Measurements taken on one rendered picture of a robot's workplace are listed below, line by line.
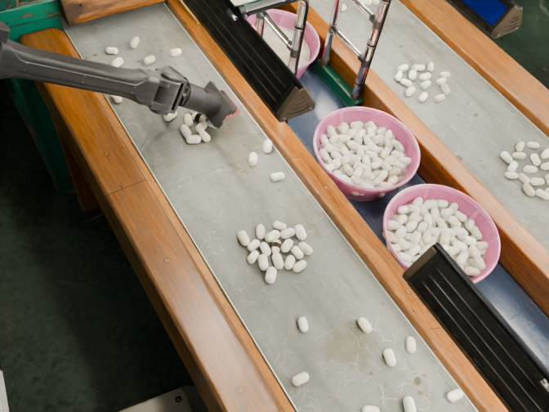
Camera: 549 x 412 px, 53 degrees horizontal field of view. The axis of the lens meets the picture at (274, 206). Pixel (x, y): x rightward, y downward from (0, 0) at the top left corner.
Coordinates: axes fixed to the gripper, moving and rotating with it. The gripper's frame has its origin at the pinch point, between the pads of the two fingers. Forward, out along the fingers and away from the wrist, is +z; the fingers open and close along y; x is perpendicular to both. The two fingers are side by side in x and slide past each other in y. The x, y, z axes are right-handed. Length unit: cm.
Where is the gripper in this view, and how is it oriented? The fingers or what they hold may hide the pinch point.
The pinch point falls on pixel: (236, 112)
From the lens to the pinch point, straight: 140.7
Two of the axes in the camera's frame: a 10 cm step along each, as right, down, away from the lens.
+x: -6.3, 6.8, 3.7
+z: 5.7, 0.7, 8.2
